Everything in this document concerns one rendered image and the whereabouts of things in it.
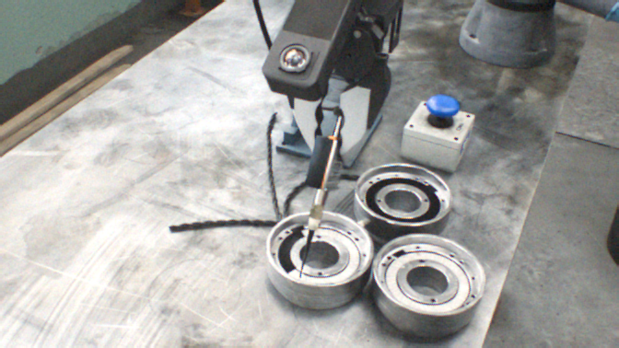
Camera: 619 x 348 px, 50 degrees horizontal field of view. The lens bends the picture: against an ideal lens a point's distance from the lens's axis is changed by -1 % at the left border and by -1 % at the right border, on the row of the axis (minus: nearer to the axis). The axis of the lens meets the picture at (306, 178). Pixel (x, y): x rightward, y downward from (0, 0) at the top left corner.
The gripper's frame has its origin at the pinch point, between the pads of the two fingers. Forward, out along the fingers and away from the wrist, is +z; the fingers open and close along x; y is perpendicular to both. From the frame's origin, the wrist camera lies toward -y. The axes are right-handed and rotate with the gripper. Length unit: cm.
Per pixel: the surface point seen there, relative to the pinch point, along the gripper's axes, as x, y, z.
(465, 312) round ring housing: -15.7, -5.1, 9.6
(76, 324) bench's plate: 17.2, -18.4, 13.2
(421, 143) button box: -4.9, 19.6, 10.1
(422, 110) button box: -3.5, 24.6, 8.7
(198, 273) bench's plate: 10.2, -8.0, 13.2
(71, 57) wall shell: 149, 128, 87
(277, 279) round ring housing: 1.6, -7.8, 10.3
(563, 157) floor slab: -30, 152, 93
